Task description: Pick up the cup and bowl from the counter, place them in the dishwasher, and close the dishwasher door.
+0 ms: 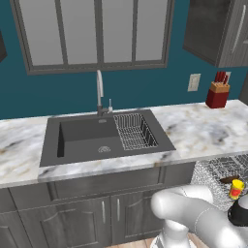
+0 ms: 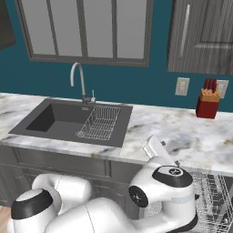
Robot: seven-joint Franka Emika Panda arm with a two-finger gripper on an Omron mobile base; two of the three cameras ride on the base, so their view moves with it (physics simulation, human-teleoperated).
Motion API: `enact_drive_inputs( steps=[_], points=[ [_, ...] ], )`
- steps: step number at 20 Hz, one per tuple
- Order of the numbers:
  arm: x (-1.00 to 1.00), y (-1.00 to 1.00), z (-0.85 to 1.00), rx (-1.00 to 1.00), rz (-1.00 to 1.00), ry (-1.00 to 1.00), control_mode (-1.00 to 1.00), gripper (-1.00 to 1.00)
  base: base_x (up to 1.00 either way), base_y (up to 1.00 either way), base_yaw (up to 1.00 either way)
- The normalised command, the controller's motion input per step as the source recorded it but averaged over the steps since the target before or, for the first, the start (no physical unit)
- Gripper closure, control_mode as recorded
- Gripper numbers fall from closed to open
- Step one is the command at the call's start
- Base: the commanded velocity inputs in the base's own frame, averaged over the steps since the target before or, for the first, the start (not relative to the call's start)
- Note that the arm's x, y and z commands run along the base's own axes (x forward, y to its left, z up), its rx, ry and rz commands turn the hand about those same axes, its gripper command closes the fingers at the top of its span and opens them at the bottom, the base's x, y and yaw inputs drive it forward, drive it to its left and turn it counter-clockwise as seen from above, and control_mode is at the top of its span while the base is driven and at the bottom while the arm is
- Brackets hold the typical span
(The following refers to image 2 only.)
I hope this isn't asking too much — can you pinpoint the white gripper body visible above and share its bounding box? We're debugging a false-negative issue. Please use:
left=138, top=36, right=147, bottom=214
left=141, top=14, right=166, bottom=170
left=142, top=135, right=177, bottom=167

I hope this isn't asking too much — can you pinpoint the grey wood cupboard door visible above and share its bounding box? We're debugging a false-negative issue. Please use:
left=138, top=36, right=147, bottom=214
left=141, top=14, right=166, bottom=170
left=167, top=0, right=233, bottom=76

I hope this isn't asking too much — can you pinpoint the red knife block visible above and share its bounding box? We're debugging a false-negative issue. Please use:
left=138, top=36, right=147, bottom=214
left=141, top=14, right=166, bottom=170
left=195, top=77, right=222, bottom=120

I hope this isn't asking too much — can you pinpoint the grey base cabinet run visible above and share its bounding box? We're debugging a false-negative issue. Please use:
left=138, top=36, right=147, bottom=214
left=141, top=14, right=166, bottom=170
left=0, top=143, right=146, bottom=220

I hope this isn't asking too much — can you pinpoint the dark grey sink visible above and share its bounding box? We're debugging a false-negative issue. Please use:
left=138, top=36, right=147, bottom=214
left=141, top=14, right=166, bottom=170
left=8, top=97, right=134, bottom=148

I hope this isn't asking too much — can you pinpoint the silver curved tap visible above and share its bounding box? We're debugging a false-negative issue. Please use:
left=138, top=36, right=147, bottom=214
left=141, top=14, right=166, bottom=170
left=69, top=62, right=97, bottom=106

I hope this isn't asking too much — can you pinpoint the grey framed window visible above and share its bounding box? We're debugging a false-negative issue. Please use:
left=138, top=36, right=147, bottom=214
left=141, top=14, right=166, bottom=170
left=15, top=0, right=155, bottom=68

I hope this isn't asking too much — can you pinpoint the white wire sink rack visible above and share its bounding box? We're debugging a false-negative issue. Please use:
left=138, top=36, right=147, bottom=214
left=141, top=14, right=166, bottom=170
left=75, top=105, right=122, bottom=141

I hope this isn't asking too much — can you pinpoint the white wall outlet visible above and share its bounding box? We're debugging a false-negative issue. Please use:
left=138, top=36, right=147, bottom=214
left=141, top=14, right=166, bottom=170
left=174, top=76, right=191, bottom=97
left=215, top=79, right=230, bottom=100

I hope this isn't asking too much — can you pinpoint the white wire dishwasher rack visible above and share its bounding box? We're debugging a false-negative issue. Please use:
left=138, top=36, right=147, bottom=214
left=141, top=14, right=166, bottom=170
left=187, top=171, right=233, bottom=233

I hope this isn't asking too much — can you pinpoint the silver cupboard door handle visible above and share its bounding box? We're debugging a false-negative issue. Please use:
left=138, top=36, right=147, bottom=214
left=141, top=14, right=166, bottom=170
left=179, top=4, right=191, bottom=58

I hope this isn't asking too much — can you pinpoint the dark wall cupboard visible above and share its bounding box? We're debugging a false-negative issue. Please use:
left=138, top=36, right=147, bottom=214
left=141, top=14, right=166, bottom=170
left=0, top=0, right=17, bottom=51

